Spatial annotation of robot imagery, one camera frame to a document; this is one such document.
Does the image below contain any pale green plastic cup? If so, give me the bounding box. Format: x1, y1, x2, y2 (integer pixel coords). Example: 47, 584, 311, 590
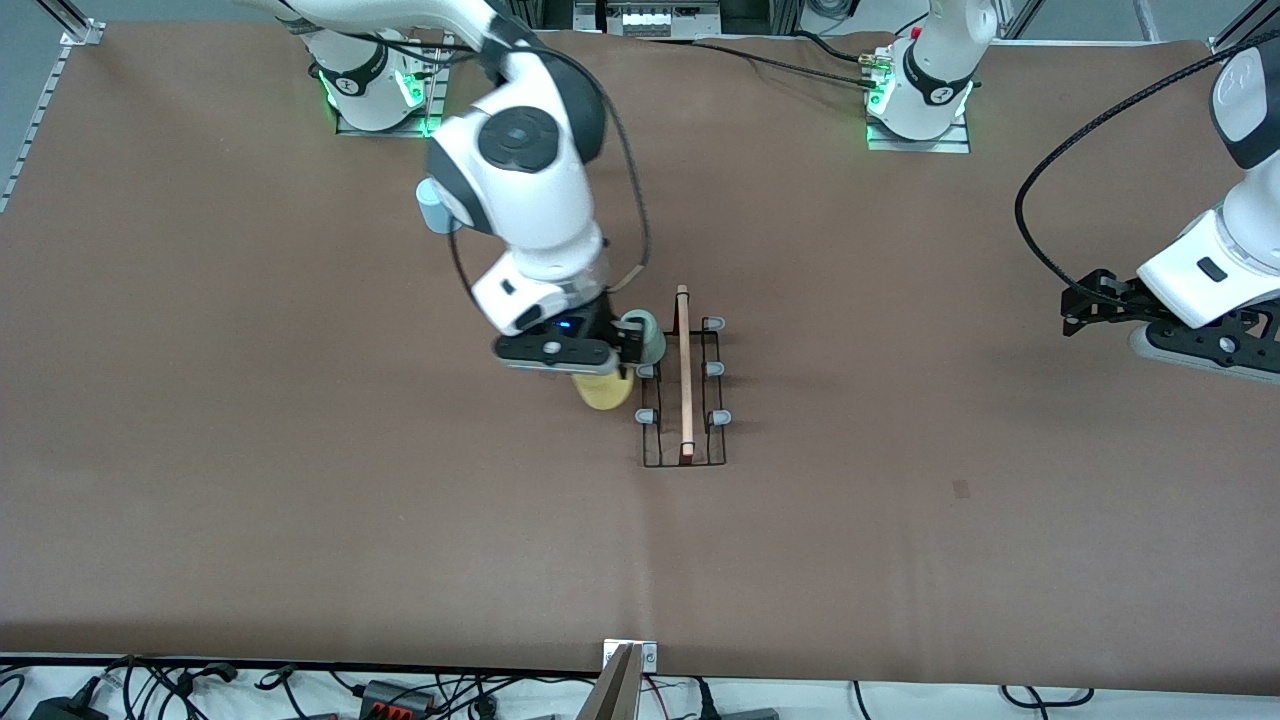
620, 310, 668, 369

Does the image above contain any yellow plastic cup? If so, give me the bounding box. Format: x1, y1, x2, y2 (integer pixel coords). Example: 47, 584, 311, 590
572, 368, 637, 413

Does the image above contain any black wire cup holder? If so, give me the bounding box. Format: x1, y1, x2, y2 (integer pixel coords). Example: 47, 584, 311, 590
635, 285, 733, 471

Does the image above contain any light blue plastic cup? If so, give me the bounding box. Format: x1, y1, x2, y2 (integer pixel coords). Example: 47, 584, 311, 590
416, 178, 453, 236

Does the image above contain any white power strip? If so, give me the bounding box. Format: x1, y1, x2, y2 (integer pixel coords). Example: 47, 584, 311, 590
605, 3, 691, 37

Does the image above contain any black adapter with orange clips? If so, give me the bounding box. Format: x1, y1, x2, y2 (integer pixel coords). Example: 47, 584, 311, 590
360, 680, 437, 719

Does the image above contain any black power plug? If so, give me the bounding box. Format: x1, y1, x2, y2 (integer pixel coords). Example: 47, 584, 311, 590
28, 690, 109, 720

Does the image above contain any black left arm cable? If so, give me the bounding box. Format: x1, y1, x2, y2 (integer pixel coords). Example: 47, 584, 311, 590
1014, 30, 1280, 301

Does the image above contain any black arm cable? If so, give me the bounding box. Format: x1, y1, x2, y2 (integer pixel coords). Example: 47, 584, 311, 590
1014, 30, 1280, 301
448, 45, 653, 321

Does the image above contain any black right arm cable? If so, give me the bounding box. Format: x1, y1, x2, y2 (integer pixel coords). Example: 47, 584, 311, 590
448, 45, 653, 321

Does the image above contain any aluminium left arm base plate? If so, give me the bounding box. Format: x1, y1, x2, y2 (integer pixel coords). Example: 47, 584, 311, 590
865, 50, 973, 154

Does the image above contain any aluminium right arm base plate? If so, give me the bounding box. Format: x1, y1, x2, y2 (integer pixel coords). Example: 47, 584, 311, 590
335, 30, 447, 138

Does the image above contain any black braided table cable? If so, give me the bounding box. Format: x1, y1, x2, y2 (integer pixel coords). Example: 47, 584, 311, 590
640, 35, 883, 93

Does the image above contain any grey camera post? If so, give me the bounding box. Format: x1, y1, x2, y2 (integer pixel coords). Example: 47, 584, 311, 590
578, 645, 641, 720

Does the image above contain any looped black cable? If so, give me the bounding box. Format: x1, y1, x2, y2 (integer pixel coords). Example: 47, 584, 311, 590
1000, 684, 1097, 713

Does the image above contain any tangled black cable bundle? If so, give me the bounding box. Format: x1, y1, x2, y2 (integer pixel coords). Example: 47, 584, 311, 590
0, 655, 601, 720

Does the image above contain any aluminium frame bar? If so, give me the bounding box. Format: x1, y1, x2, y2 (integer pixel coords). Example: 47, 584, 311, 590
45, 0, 106, 47

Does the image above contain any perforated aluminium edge rail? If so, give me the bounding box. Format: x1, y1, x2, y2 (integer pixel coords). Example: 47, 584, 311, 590
0, 40, 76, 213

